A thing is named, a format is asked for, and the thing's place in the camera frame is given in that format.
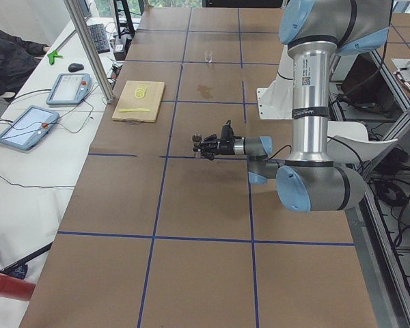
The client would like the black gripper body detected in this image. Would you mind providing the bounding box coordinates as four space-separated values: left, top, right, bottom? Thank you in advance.
201 138 235 156

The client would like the steel measuring jigger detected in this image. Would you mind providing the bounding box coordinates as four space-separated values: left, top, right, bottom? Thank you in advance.
192 134 202 159

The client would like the clear glass shaker cup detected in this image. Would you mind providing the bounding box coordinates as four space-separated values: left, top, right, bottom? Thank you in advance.
204 50 213 64

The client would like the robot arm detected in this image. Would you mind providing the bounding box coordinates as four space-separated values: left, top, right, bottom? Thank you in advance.
192 1 392 213

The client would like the wooden cutting board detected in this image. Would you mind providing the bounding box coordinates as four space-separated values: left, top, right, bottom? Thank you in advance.
112 81 165 123

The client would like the yellow plastic knife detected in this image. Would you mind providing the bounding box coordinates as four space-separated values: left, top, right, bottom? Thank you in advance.
118 107 150 113

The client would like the black box on table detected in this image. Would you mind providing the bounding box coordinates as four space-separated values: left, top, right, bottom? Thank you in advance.
113 34 132 61

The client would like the white plastic chair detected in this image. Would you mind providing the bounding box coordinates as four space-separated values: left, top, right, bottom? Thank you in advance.
327 121 398 163

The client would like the far teach pendant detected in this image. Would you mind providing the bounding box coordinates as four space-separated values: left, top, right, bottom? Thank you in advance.
46 73 92 106

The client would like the teach pendant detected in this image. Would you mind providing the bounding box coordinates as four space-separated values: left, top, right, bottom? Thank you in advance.
46 73 92 106
0 106 59 150

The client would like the black keyboard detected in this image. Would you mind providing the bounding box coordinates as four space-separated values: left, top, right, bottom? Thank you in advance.
87 23 110 53

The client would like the black computer mouse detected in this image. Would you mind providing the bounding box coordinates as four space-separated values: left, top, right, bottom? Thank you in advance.
68 63 84 72

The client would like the green plastic clamp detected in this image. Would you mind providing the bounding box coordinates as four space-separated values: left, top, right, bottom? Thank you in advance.
47 50 63 66

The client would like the near teach pendant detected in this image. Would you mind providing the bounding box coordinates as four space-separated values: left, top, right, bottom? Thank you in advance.
0 106 59 150

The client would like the black jacket on chair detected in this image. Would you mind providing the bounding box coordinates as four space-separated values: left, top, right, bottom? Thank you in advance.
0 30 50 95

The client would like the red cylinder bottle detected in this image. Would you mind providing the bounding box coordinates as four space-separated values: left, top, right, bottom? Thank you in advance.
0 273 36 301

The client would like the camera cable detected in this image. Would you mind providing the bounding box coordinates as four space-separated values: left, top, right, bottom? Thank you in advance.
266 143 293 162

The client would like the aluminium frame post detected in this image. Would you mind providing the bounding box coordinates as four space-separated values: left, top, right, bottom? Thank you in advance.
64 0 114 104

